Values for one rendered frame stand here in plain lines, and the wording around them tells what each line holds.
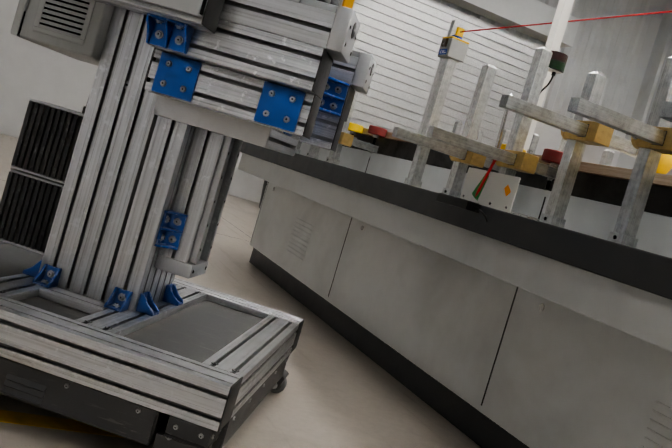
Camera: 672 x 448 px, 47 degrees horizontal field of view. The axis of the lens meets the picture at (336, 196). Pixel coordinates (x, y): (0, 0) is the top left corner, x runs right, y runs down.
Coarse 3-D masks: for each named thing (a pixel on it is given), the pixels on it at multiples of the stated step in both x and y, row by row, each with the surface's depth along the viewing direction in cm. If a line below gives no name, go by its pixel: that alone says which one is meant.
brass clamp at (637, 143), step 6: (654, 126) 172; (666, 132) 168; (636, 138) 176; (666, 138) 168; (636, 144) 175; (642, 144) 174; (648, 144) 172; (654, 144) 171; (666, 144) 168; (660, 150) 170; (666, 150) 168
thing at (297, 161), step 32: (288, 160) 374; (320, 160) 338; (384, 192) 276; (416, 192) 256; (448, 192) 241; (480, 224) 219; (512, 224) 206; (544, 224) 194; (576, 256) 181; (608, 256) 172; (640, 256) 164; (640, 288) 162
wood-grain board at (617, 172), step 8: (392, 136) 332; (584, 168) 220; (592, 168) 217; (600, 168) 214; (608, 168) 211; (616, 168) 209; (624, 168) 206; (608, 176) 212; (616, 176) 208; (624, 176) 205; (656, 176) 195; (664, 176) 193; (656, 184) 196; (664, 184) 192
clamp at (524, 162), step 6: (510, 150) 218; (516, 156) 214; (522, 156) 212; (528, 156) 212; (534, 156) 213; (498, 162) 221; (516, 162) 214; (522, 162) 211; (528, 162) 212; (534, 162) 213; (510, 168) 217; (516, 168) 213; (522, 168) 212; (528, 168) 212; (534, 168) 213
